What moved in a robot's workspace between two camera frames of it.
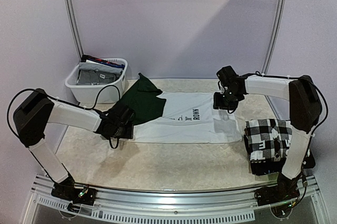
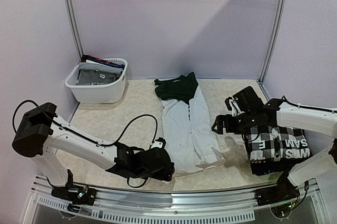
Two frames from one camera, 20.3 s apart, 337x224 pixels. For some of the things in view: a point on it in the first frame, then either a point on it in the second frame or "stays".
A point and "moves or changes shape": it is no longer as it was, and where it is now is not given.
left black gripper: x=129 y=133 -> x=169 y=172
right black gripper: x=219 y=100 -> x=221 y=124
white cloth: x=189 y=118 moves or changes shape
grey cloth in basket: x=93 y=74 stays
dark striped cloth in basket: x=84 y=58 stays
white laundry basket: x=110 y=92 stays
